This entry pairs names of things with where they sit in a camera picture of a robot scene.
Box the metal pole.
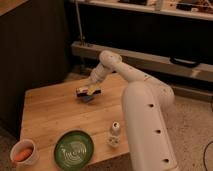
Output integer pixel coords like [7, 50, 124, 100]
[75, 0, 85, 45]

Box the black handle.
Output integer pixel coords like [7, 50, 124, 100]
[170, 57, 201, 68]

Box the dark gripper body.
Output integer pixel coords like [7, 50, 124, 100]
[76, 86, 101, 103]

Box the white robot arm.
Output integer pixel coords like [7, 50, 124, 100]
[76, 50, 180, 171]

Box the yellow eraser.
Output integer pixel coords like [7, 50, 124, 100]
[88, 86, 96, 94]

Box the white cup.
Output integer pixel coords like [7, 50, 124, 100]
[10, 139, 39, 165]

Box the upper white shelf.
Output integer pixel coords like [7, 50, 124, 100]
[70, 0, 213, 21]

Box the green plate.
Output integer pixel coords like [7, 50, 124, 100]
[54, 130, 94, 171]

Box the orange carrot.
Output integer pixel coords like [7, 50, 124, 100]
[14, 148, 32, 162]

